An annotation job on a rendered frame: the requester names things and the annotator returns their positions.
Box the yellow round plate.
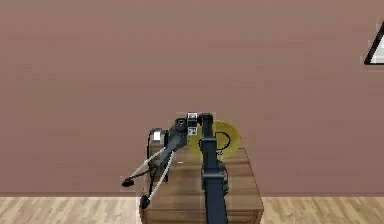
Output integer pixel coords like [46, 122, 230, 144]
[187, 119, 242, 162]

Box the brown wooden side table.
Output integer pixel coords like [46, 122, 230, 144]
[138, 139, 265, 224]

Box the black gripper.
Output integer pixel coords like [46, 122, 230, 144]
[121, 117, 189, 210]

